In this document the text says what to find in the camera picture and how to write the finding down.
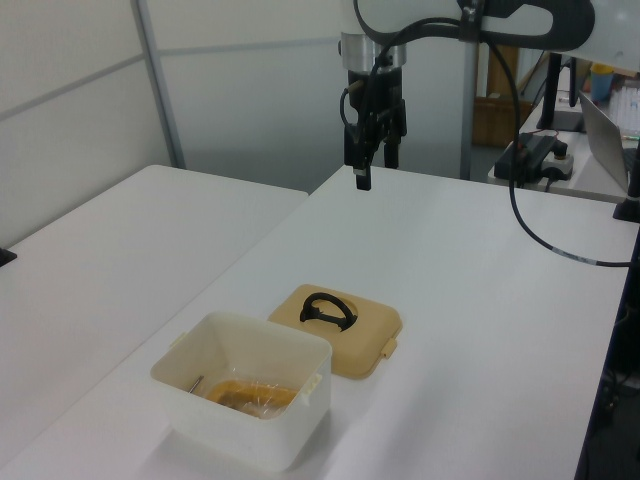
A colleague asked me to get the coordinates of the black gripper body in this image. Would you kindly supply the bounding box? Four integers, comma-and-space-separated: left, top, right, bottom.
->
347, 68, 406, 127

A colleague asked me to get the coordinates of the tan lid with black handle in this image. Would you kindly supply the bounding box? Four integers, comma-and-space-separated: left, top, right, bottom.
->
267, 283, 404, 383

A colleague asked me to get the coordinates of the white plastic tool case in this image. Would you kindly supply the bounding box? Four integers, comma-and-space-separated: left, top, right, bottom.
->
149, 310, 334, 474

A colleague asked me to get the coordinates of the brown wooden cabinet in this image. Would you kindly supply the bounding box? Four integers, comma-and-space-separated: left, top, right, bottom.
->
472, 47, 534, 149

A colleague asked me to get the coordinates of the black power box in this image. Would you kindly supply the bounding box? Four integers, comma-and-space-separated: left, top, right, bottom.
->
494, 131, 569, 184

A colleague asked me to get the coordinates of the black monitor stand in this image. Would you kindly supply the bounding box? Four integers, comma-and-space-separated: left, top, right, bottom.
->
536, 52, 587, 134

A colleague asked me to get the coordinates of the grey emergency stop button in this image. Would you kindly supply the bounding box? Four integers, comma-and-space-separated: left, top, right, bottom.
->
542, 148, 577, 183

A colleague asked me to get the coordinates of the white background desk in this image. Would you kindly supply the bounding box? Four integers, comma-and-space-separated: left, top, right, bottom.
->
487, 74, 640, 204

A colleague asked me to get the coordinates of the silver laptop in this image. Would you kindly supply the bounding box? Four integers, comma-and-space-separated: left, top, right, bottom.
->
578, 89, 640, 194

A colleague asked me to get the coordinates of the blue cup with yellow lid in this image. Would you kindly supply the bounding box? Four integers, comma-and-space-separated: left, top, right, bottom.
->
589, 62, 616, 104

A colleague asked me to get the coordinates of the clear plastic bag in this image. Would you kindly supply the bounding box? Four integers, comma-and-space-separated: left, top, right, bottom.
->
199, 367, 306, 422

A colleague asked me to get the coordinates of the yellow C-clamp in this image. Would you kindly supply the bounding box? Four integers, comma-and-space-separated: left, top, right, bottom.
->
187, 374, 301, 419

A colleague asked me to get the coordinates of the grey partition post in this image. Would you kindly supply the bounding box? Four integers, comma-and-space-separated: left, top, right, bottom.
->
459, 42, 477, 181

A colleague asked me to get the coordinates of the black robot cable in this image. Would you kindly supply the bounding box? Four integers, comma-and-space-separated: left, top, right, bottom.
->
352, 0, 633, 268

